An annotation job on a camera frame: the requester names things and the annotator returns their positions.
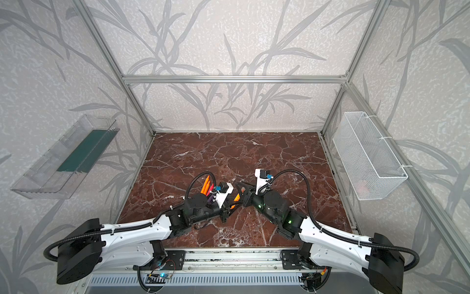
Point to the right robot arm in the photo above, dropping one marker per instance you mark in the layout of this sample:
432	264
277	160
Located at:
374	258

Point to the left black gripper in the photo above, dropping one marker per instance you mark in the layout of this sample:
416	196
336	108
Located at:
226	209

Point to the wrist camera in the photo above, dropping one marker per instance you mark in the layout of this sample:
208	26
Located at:
264	178
222	191

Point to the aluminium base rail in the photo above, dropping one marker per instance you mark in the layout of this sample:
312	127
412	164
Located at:
235	259

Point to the white wire mesh basket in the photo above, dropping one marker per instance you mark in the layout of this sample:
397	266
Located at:
372	167

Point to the clear plastic wall tray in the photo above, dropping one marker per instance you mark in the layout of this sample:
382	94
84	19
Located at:
59	172

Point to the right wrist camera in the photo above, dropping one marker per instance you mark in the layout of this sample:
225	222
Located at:
264	178

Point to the aluminium frame crossbar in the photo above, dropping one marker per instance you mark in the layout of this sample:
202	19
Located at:
326	79

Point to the pink marker group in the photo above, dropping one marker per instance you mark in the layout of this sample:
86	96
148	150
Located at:
211	191

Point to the orange marker group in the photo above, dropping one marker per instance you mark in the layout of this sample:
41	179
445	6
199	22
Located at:
235	201

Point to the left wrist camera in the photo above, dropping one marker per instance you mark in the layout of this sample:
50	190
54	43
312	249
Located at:
222	191

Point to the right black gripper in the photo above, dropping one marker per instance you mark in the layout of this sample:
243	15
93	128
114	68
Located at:
249	195

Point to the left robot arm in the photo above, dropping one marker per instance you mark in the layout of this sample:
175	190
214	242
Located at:
95	246

